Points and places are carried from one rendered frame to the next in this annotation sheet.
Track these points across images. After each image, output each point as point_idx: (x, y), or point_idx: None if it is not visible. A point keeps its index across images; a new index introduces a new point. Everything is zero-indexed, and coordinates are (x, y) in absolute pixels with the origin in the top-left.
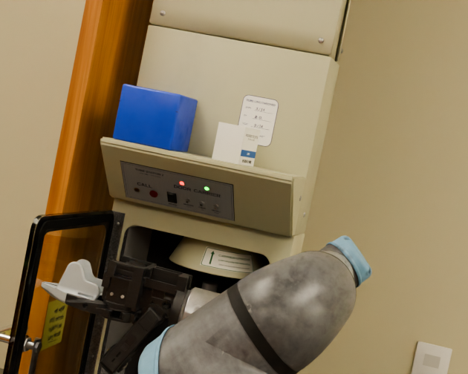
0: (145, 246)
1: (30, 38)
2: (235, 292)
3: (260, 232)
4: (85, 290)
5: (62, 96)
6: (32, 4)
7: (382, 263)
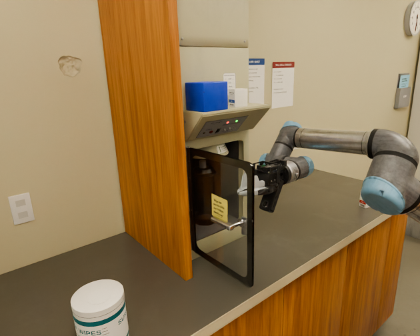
0: None
1: (1, 65)
2: (403, 154)
3: (238, 131)
4: (260, 185)
5: (40, 97)
6: None
7: None
